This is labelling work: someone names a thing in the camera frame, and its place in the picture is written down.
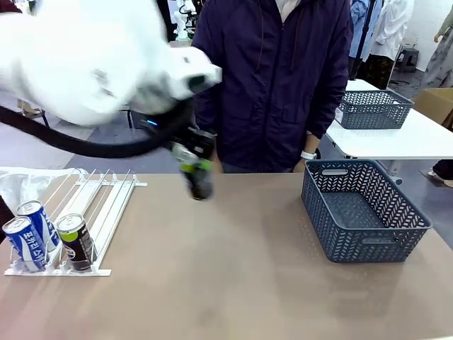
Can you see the blue white drink can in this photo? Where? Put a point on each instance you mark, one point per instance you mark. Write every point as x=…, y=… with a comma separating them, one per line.
x=24, y=248
x=39, y=219

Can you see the bystander in blue coat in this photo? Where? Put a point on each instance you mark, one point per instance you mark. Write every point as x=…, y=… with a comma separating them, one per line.
x=359, y=25

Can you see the person in navy jacket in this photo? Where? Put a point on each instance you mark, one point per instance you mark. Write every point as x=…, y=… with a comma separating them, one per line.
x=276, y=88

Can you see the brown cardboard box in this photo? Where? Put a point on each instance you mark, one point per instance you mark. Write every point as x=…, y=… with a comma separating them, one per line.
x=435, y=102

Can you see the white side table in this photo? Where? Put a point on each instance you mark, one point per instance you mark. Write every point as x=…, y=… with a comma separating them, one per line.
x=407, y=141

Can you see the bystander in white coat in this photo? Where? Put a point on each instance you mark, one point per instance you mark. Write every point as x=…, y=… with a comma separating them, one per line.
x=393, y=25

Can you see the black green drink can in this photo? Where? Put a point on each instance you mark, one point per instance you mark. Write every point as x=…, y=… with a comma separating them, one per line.
x=76, y=248

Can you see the blue-grey plastic basket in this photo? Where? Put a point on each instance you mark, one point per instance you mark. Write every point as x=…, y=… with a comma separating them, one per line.
x=318, y=198
x=371, y=113

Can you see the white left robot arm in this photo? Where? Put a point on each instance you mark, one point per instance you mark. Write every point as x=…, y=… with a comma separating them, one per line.
x=70, y=53

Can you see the white can dispenser rack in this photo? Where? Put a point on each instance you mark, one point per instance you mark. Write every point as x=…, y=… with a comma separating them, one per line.
x=99, y=272

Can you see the person's left forearm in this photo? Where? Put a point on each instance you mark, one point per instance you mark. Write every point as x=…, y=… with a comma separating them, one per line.
x=311, y=143

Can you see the bystander in grey robe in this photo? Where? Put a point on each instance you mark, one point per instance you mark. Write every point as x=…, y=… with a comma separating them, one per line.
x=440, y=60

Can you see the grey plastic stool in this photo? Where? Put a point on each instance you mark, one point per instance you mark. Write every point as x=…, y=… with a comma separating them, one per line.
x=410, y=56

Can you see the white wristwatch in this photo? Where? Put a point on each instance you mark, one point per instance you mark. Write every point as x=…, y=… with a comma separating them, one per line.
x=308, y=155

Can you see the bystander's dark leg and shoe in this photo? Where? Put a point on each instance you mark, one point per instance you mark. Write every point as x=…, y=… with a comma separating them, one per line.
x=444, y=170

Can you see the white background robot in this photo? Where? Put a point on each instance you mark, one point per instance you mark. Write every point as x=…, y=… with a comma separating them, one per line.
x=182, y=21

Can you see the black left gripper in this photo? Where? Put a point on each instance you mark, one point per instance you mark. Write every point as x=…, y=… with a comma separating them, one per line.
x=203, y=143

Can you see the clear plastic bag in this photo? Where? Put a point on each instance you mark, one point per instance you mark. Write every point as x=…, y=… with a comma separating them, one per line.
x=21, y=184

